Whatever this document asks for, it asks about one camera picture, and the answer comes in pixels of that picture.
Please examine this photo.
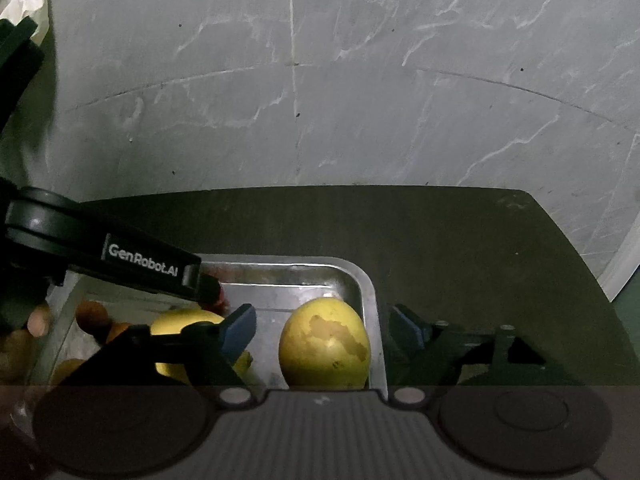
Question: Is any orange cherry tomato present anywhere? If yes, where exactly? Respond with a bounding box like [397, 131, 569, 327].
[75, 301, 112, 341]
[105, 322, 131, 344]

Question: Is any yellow lemon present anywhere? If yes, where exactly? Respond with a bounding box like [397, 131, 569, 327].
[151, 304, 257, 390]

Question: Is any white crumpled plastic bag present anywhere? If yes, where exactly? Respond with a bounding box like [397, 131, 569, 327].
[1, 0, 50, 47]

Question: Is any black table mat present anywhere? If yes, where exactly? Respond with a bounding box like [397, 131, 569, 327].
[81, 186, 639, 386]

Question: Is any metal baking tray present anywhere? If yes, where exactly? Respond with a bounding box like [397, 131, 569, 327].
[28, 254, 388, 396]

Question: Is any small striped beige fruit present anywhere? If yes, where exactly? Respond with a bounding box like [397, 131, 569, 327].
[50, 359, 85, 387]

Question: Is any yellow-green pear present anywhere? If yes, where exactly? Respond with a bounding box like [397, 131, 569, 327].
[278, 297, 371, 390]

